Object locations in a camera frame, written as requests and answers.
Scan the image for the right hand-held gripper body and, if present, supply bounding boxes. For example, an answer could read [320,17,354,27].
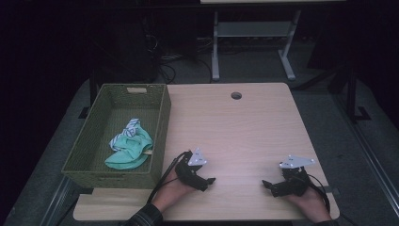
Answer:
[272,154,316,198]

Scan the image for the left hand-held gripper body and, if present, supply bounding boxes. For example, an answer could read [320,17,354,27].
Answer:
[174,147,209,191]

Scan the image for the teal cloth garment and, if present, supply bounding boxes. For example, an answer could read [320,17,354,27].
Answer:
[104,117,154,171]

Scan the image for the green woven basket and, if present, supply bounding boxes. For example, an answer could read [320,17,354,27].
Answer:
[61,83,172,190]

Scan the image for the person's left hand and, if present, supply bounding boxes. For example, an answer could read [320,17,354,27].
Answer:
[152,175,197,212]

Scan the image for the person's right hand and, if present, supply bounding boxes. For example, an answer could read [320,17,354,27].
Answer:
[283,186,332,223]

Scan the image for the dark tape strip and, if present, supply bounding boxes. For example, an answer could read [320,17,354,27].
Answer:
[316,186,341,195]

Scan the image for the black metal stand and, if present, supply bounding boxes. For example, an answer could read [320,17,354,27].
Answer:
[297,62,372,124]

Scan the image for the left hand-held gripper black cable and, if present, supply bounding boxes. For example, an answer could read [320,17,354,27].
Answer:
[146,150,193,204]

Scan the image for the hand-held gripper black cable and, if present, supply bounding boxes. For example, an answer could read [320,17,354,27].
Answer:
[305,173,332,215]
[146,150,193,204]

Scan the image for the right hand-held gripper black cable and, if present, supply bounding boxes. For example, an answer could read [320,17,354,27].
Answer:
[305,173,332,215]

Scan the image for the metal floor rail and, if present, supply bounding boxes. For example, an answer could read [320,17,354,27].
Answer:
[332,93,399,218]
[39,175,76,226]

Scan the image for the black floor cables bundle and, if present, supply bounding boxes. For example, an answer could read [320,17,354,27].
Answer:
[142,31,215,85]

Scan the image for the white metal frame desk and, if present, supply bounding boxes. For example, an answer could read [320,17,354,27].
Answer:
[199,0,346,82]

